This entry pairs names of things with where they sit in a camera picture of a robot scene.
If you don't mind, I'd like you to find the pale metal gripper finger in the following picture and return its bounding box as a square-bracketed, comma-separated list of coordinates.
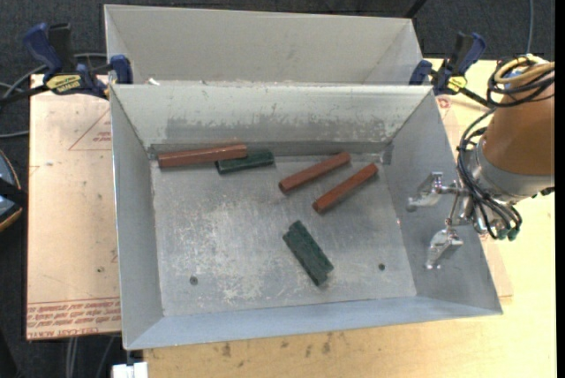
[424, 228, 464, 271]
[405, 170, 445, 213]

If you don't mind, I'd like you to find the red-brown flat block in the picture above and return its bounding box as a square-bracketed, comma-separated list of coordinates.
[311, 162, 380, 215]
[277, 150, 353, 195]
[156, 142, 249, 170]

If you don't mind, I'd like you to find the dark green flat block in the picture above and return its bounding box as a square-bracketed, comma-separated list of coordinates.
[282, 219, 335, 287]
[215, 149, 275, 176]

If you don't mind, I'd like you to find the grey metal bin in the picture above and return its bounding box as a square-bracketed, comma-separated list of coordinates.
[103, 4, 504, 352]

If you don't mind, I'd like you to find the brown cardboard board, red print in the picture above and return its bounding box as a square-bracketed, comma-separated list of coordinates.
[25, 73, 516, 342]

